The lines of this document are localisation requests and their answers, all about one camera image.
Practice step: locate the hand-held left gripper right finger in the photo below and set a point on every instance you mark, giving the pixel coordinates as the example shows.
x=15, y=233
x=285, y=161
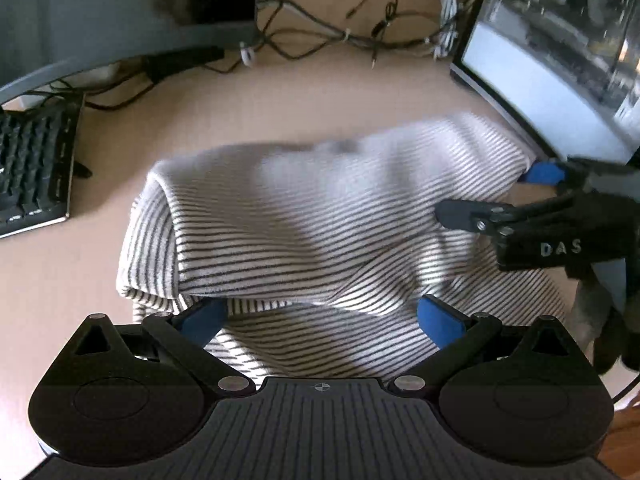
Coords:
x=440, y=322

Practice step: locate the white black-striped shirt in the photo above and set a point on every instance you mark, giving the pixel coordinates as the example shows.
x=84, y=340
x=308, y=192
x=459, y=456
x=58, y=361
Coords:
x=310, y=220

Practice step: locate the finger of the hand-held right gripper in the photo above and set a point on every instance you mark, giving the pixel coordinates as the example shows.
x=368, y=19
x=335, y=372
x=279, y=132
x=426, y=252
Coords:
x=465, y=214
x=545, y=172

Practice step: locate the black computer keyboard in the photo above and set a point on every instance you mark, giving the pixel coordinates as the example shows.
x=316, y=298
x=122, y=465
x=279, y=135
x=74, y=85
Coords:
x=32, y=160

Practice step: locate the lit-screen computer monitor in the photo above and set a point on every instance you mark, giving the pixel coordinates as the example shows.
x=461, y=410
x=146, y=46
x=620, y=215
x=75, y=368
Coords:
x=550, y=60

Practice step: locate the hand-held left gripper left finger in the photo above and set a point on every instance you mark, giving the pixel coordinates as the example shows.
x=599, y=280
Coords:
x=202, y=320

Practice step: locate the dark-screen computer monitor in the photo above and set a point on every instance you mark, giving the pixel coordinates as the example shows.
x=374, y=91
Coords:
x=100, y=5

